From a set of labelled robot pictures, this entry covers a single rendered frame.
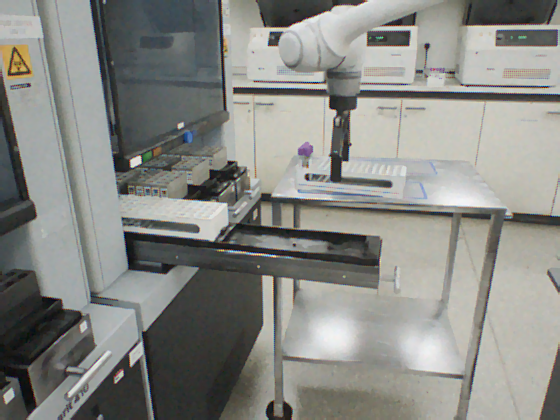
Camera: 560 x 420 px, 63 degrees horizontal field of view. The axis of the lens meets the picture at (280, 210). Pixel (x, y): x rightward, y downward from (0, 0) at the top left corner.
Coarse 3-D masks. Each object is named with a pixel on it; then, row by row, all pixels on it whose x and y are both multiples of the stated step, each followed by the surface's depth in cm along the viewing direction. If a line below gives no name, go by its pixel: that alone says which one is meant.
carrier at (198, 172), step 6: (198, 162) 133; (204, 162) 133; (186, 168) 126; (192, 168) 126; (198, 168) 129; (204, 168) 133; (186, 174) 127; (192, 174) 126; (198, 174) 130; (204, 174) 134; (192, 180) 127; (198, 180) 130; (204, 180) 134
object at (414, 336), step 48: (288, 192) 125; (336, 192) 125; (432, 192) 124; (480, 192) 124; (480, 288) 123; (288, 336) 152; (336, 336) 152; (384, 336) 152; (432, 336) 152; (480, 336) 127
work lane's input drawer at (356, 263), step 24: (144, 240) 100; (168, 240) 99; (192, 240) 97; (216, 240) 97; (240, 240) 100; (264, 240) 100; (288, 240) 100; (312, 240) 100; (336, 240) 100; (360, 240) 99; (192, 264) 98; (216, 264) 97; (240, 264) 95; (264, 264) 94; (288, 264) 92; (312, 264) 91; (336, 264) 90; (360, 264) 89
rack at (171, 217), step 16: (128, 208) 102; (144, 208) 102; (160, 208) 102; (176, 208) 102; (192, 208) 102; (208, 208) 102; (224, 208) 102; (128, 224) 103; (144, 224) 103; (160, 224) 108; (176, 224) 107; (192, 224) 107; (208, 224) 96; (224, 224) 103
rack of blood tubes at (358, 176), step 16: (320, 160) 132; (304, 176) 126; (320, 176) 130; (352, 176) 121; (368, 176) 120; (384, 176) 119; (400, 176) 117; (352, 192) 123; (368, 192) 121; (400, 192) 119
